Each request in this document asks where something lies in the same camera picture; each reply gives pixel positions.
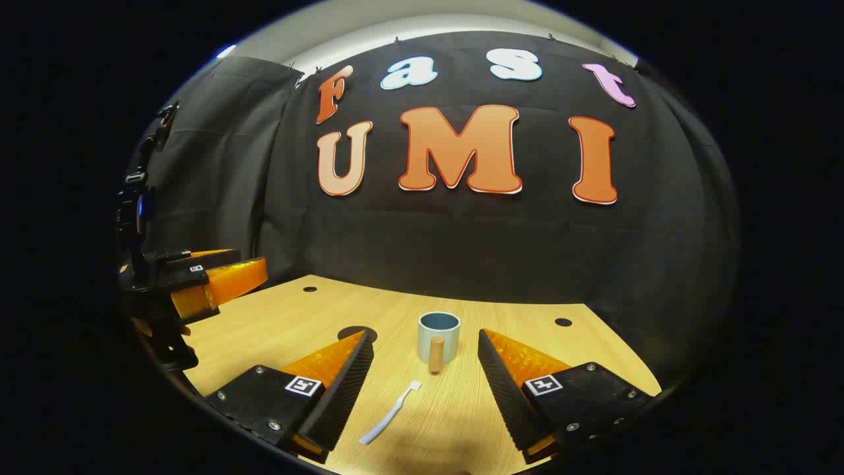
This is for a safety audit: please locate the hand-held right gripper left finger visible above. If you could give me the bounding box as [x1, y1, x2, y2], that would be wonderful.
[206, 330, 375, 464]

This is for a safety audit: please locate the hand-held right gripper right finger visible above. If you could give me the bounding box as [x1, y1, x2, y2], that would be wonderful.
[477, 329, 653, 464]

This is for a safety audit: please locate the light blue toothbrush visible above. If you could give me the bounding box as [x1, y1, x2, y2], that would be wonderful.
[358, 380, 423, 445]

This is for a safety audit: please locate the pale blue cup wooden handle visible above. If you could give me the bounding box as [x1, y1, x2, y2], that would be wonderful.
[417, 311, 461, 375]

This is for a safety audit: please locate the wooden desktop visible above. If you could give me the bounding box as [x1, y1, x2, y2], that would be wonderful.
[181, 275, 662, 475]

